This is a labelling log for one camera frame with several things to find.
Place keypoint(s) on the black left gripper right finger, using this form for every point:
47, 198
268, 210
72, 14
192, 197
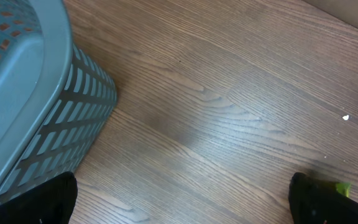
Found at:
316, 201

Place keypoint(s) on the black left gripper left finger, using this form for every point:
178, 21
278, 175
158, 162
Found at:
50, 202

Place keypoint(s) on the green gummy candy bag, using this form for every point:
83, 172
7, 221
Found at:
343, 188

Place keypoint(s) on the grey plastic basket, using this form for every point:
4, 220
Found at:
54, 99

